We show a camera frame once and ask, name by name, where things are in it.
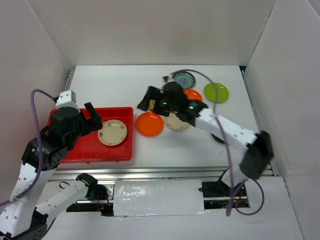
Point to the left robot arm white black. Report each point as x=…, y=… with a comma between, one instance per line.
x=23, y=217

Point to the cream plate with red marks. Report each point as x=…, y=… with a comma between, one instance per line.
x=113, y=133

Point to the red plastic bin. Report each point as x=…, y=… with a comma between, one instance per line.
x=89, y=149

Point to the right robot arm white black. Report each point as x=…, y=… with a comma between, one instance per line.
x=255, y=148

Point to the orange plate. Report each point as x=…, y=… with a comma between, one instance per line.
x=193, y=94
x=149, y=124

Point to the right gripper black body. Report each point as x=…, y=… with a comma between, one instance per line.
x=162, y=102

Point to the white foam cover board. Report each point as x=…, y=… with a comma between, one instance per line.
x=158, y=198

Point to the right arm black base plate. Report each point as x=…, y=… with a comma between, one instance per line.
x=215, y=189

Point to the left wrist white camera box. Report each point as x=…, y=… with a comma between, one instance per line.
x=66, y=99

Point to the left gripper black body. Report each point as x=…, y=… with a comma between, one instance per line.
x=82, y=128

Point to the blue patterned plate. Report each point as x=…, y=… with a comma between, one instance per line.
x=185, y=79

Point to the green plate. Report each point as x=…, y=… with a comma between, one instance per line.
x=216, y=94

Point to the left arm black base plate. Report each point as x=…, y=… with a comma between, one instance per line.
x=99, y=192

